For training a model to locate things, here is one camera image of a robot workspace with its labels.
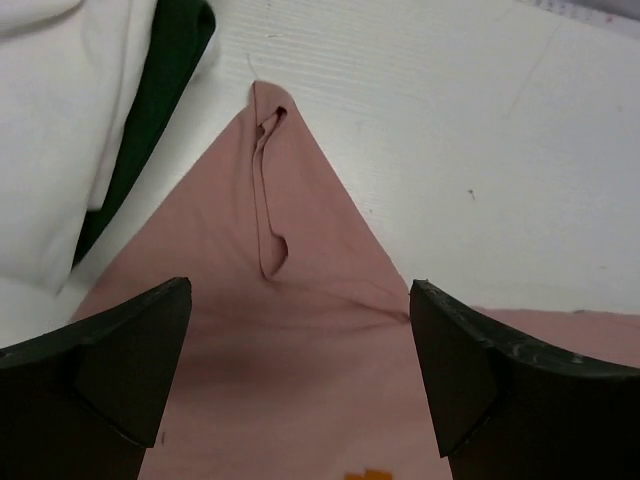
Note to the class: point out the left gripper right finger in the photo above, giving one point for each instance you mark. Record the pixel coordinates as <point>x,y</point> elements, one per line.
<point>506,405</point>

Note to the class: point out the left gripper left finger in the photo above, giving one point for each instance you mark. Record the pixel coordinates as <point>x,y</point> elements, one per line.
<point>86,401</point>

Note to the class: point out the pink printed t shirt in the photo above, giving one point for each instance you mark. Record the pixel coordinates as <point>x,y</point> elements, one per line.
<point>299,361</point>

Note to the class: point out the folded white t shirt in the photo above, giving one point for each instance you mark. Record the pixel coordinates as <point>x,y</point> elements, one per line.
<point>69,73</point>

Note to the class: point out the folded dark green t shirt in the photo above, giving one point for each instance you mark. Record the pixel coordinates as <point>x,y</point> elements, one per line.
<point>182,33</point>

